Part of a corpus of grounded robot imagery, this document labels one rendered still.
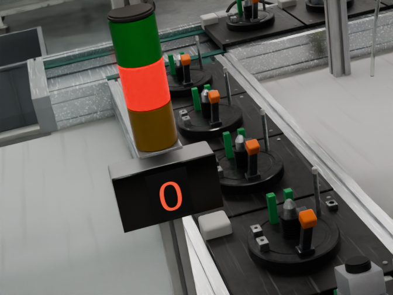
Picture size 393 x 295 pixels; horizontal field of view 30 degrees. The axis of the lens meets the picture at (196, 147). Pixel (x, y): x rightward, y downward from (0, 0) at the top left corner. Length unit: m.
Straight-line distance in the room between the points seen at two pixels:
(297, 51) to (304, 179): 0.79
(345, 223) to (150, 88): 0.49
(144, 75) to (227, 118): 0.75
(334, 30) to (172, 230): 1.12
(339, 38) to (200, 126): 0.60
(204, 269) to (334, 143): 0.62
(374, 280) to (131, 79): 0.36
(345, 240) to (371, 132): 0.58
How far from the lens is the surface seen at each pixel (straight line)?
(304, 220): 1.01
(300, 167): 1.34
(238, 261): 1.11
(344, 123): 1.73
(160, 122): 0.80
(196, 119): 1.53
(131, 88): 0.79
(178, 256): 0.95
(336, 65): 1.98
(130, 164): 0.84
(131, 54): 0.77
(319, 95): 1.89
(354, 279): 0.86
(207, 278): 1.11
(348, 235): 1.15
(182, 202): 0.85
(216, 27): 2.16
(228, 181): 1.28
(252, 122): 1.53
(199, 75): 1.76
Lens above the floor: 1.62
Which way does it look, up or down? 26 degrees down
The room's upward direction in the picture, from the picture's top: 10 degrees counter-clockwise
